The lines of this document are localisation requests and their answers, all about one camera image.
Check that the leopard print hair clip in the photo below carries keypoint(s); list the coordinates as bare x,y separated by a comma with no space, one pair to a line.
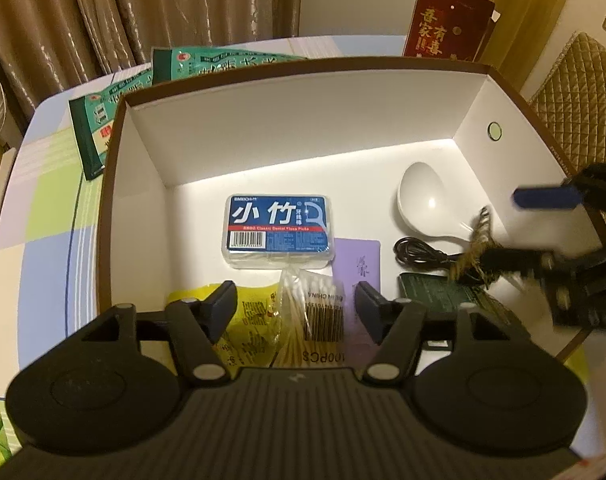
475,245

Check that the quilted beige chair cushion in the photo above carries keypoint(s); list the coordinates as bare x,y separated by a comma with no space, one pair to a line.
583,90

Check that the cotton swab bag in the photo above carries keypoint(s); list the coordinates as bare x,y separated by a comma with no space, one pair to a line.
303,310

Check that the yellow snack packet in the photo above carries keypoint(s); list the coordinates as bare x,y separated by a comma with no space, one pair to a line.
253,320

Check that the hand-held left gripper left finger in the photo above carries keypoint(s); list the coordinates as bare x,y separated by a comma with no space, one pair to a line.
223,305

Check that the green rice packet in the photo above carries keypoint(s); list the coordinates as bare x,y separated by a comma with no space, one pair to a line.
208,65
90,130

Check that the dark green packet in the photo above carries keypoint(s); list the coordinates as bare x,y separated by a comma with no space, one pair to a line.
433,290

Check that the purple cosmetic tube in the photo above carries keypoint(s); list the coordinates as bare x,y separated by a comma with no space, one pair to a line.
353,260

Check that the brown curtain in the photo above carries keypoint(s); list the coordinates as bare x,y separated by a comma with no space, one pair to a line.
133,20

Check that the white plastic spoon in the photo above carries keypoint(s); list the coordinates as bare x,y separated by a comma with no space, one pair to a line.
423,195

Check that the white cardboard box brown rim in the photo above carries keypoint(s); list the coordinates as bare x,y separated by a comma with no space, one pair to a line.
308,150

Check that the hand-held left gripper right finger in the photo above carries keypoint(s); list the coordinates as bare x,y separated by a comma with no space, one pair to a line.
370,307

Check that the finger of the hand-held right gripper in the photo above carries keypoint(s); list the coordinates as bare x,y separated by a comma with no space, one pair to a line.
513,262
543,196

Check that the yellow curtain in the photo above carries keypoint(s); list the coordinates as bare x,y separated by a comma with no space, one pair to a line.
523,5

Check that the red gift bag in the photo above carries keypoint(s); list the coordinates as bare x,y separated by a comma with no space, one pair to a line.
448,20

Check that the blue floss pick box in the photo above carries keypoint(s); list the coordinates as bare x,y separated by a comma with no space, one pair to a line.
278,227

